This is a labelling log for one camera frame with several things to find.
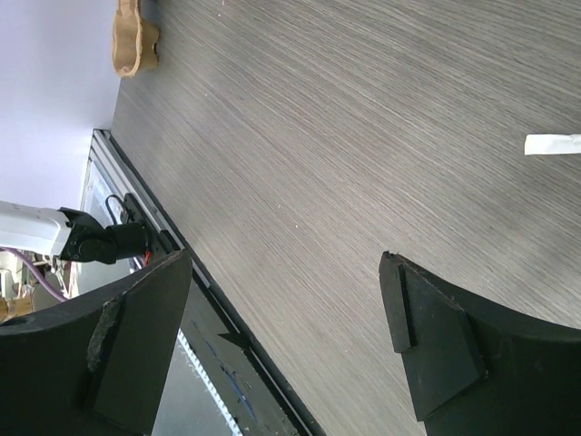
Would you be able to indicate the white paper strip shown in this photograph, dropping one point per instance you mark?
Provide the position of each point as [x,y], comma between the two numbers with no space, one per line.
[552,144]

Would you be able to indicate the tan cloth lump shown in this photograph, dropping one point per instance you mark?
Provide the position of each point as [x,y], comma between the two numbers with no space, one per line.
[134,40]

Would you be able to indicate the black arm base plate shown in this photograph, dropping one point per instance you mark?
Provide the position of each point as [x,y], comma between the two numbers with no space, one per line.
[257,398]

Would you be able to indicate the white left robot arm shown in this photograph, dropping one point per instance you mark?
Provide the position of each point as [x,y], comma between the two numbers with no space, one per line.
[70,235]

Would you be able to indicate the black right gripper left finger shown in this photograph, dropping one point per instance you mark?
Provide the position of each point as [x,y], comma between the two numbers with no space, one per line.
[96,364]

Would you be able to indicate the aluminium frame rail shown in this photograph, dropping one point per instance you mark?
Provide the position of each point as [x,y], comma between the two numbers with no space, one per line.
[110,171]

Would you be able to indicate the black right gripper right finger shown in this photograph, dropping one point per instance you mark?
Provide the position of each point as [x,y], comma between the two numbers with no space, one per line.
[476,367]

